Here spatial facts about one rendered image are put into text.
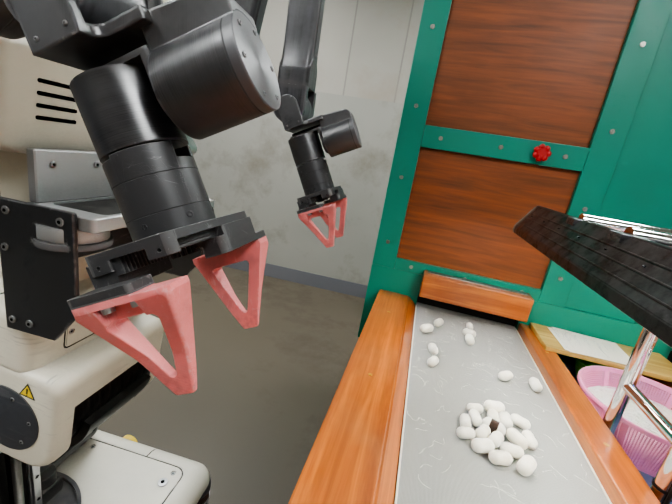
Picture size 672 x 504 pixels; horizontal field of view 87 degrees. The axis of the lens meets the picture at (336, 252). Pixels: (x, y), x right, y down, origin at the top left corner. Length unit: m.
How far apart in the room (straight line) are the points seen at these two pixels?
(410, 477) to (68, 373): 0.50
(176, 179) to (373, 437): 0.46
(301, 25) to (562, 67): 0.71
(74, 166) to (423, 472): 0.62
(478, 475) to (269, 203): 2.76
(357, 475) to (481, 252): 0.77
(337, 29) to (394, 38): 0.43
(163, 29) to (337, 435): 0.51
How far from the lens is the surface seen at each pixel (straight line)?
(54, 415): 0.65
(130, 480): 1.18
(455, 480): 0.61
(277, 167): 3.09
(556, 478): 0.71
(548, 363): 0.99
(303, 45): 0.68
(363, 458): 0.55
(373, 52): 3.04
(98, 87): 0.27
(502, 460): 0.66
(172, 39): 0.26
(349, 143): 0.64
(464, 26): 1.15
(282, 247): 3.16
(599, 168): 1.15
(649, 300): 0.45
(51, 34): 0.28
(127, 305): 0.24
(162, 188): 0.25
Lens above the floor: 1.15
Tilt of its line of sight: 15 degrees down
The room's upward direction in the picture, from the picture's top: 10 degrees clockwise
